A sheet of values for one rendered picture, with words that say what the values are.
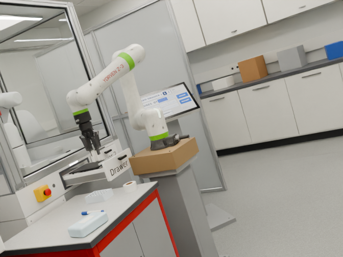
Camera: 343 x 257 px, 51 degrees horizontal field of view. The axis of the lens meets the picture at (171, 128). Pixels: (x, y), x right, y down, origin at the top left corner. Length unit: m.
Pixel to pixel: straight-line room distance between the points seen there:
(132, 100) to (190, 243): 0.97
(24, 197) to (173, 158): 0.81
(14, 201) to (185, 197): 0.96
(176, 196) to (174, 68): 1.75
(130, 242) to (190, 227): 0.67
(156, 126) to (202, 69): 3.60
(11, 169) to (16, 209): 0.21
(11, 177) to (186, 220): 1.03
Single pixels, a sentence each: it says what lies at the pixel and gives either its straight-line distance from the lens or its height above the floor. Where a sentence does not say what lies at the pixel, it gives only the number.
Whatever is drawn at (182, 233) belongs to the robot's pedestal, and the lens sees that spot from 2.35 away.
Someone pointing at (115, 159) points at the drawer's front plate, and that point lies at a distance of 2.11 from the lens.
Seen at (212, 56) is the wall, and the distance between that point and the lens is 5.64.
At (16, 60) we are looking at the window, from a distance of 2.27.
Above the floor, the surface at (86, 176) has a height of 0.87.
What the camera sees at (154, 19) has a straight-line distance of 3.74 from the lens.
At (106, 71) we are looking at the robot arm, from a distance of 2.08.
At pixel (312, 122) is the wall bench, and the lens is 4.69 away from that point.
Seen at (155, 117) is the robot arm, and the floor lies 1.06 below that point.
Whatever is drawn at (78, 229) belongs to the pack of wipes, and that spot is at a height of 0.80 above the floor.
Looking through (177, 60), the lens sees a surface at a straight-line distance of 3.65.
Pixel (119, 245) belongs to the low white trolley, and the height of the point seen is 0.64.
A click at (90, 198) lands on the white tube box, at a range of 1.97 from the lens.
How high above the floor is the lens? 1.26
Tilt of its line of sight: 8 degrees down
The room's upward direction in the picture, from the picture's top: 18 degrees counter-clockwise
